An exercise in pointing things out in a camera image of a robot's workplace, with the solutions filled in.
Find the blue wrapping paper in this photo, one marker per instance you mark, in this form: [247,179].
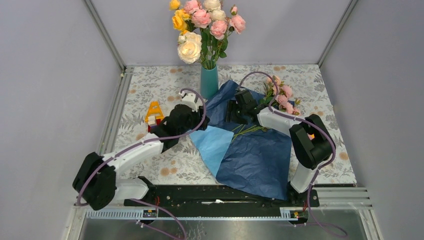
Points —
[255,162]

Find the teal ceramic vase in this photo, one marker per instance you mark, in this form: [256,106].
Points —
[209,82]

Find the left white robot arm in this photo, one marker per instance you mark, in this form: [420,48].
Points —
[96,181]

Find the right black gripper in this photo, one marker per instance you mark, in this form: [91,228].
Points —
[232,106]

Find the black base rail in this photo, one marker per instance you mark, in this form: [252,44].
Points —
[219,201]

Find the yellow red toy block car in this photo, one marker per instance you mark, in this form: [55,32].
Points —
[154,115]

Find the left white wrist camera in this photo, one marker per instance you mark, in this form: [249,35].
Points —
[191,100]

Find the flower bouquet in vase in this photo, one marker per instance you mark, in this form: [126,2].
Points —
[204,29]

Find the pink flowers bunch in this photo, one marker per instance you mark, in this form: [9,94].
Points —
[281,96]

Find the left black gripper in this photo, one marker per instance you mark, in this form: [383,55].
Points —
[198,115]

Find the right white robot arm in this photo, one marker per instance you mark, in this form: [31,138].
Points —
[311,141]

